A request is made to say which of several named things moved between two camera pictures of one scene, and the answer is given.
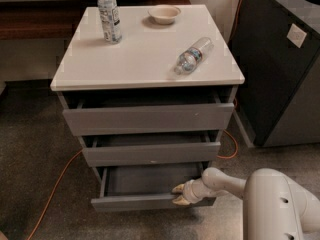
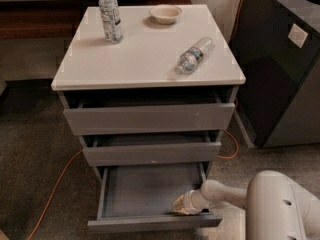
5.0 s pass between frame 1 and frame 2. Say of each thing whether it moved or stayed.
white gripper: moved
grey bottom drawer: moved
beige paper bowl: stayed
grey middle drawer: stayed
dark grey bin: stayed
